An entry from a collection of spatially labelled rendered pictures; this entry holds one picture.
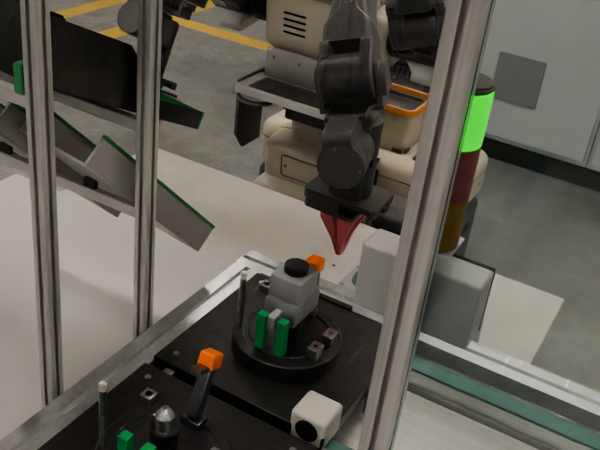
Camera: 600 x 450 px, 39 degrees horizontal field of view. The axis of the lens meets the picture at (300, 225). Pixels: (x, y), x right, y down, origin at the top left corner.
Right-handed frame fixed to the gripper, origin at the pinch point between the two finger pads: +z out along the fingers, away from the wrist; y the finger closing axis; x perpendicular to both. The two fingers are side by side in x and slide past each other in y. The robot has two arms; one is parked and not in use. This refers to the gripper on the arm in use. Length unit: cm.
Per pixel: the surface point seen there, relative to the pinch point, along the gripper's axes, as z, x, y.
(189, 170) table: 22, 37, -51
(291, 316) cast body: 0.7, -16.2, 1.7
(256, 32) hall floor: 121, 364, -228
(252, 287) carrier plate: 8.5, -5.0, -10.3
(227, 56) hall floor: 119, 310, -216
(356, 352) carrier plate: 8.1, -8.9, 8.1
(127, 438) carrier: 0.0, -43.1, -1.4
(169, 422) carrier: 0.3, -38.9, 0.5
